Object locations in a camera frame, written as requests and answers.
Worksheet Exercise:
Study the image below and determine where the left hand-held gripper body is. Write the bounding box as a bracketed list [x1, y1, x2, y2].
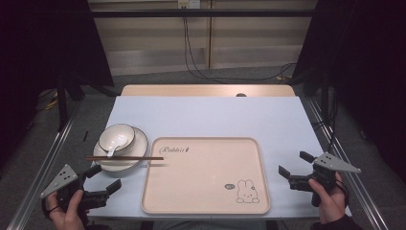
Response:
[39, 164, 110, 213]

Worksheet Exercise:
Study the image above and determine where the white wall socket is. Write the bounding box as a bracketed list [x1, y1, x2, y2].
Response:
[177, 0, 201, 10]

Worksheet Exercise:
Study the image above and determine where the wooden table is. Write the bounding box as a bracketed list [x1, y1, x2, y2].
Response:
[120, 83, 297, 98]

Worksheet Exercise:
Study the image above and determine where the black horizontal bar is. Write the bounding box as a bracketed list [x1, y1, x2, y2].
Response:
[90, 9, 316, 19]

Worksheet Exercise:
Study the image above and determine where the black cable bundle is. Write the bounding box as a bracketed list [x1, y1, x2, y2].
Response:
[313, 90, 340, 152]

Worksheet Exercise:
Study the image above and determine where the white plate with dark rim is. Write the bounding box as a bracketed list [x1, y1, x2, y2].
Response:
[92, 126, 149, 173]

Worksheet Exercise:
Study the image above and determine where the white bowl with dark rim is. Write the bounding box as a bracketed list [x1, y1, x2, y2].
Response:
[98, 123, 136, 153]

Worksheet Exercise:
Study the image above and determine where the person's grey clothing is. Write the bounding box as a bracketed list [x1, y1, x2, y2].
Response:
[152, 219, 268, 230]

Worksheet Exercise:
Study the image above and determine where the yellow cable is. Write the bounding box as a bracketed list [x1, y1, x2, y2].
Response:
[43, 99, 60, 111]

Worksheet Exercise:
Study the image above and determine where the light blue table mat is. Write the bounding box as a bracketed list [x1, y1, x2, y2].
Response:
[83, 95, 352, 221]

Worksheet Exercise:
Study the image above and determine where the dark curtain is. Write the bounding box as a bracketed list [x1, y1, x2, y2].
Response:
[0, 0, 115, 167]
[291, 0, 406, 175]

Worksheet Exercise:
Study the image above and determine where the black stand post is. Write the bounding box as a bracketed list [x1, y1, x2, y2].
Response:
[56, 76, 70, 132]
[320, 71, 330, 124]

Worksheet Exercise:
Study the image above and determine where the metal floor rail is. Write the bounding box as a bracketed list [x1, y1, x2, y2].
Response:
[6, 99, 82, 230]
[305, 98, 391, 230]

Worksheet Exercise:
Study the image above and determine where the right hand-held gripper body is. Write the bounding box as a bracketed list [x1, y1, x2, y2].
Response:
[287, 151, 362, 208]

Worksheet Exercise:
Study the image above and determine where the pink tray with rabbit print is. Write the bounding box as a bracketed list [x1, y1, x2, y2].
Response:
[140, 136, 272, 216]

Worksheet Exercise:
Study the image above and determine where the white ceramic spoon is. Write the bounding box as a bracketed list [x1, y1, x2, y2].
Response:
[106, 137, 129, 158]

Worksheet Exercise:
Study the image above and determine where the person's right hand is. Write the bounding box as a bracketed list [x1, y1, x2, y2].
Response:
[307, 172, 348, 225]

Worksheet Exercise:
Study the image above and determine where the person's left hand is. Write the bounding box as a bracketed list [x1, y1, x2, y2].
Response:
[47, 189, 90, 230]

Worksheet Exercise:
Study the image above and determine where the dark brown chopstick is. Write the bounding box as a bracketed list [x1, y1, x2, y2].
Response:
[84, 155, 165, 160]
[85, 156, 165, 162]

